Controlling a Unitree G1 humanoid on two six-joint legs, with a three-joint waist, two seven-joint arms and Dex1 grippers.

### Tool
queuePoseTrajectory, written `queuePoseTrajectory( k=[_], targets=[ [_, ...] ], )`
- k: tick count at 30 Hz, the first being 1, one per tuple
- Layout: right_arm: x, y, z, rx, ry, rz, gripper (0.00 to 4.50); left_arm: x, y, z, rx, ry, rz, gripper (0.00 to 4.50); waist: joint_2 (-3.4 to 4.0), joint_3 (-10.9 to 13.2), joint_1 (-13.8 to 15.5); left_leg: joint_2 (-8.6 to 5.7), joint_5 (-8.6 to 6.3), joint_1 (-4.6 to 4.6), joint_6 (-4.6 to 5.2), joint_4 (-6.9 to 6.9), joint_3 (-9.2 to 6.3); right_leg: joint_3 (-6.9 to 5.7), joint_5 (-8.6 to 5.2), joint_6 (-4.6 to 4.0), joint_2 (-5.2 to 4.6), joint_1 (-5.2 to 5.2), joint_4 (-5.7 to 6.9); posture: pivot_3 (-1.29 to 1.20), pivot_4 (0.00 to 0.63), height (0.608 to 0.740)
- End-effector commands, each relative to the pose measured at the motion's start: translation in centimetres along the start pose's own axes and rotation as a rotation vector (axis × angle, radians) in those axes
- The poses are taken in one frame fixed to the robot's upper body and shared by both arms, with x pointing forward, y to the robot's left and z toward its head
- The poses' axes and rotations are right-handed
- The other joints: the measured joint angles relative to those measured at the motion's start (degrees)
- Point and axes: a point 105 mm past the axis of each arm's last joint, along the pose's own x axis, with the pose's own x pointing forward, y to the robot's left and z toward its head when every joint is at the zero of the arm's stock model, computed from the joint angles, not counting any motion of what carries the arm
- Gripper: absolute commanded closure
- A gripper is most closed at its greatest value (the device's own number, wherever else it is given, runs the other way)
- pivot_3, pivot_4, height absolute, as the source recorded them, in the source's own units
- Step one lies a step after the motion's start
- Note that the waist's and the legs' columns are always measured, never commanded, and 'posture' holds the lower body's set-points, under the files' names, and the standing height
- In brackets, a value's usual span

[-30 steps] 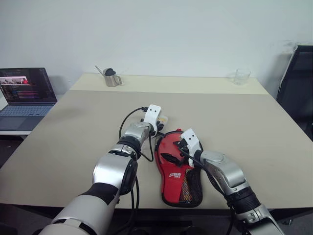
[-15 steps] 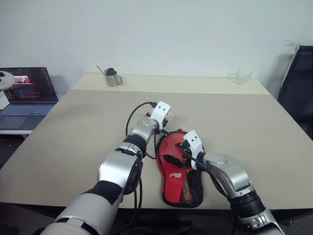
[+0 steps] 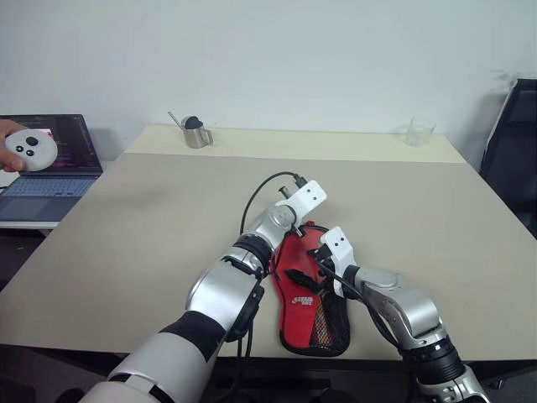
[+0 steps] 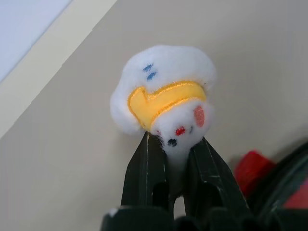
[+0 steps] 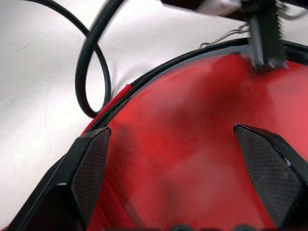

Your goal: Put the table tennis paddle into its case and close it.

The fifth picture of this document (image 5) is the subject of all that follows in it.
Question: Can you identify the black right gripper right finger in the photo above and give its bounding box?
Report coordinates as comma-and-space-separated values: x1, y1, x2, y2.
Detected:
232, 123, 308, 229

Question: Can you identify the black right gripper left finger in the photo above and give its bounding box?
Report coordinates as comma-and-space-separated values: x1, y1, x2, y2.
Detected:
3, 126, 113, 231

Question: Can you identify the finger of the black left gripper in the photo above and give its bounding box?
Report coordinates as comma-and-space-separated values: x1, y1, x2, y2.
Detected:
259, 4, 286, 69
247, 12, 268, 71

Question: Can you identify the black and red paddle case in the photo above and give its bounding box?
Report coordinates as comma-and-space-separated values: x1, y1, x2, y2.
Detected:
81, 38, 308, 231

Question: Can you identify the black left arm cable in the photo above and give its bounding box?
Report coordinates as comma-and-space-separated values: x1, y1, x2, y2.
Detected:
23, 0, 125, 119

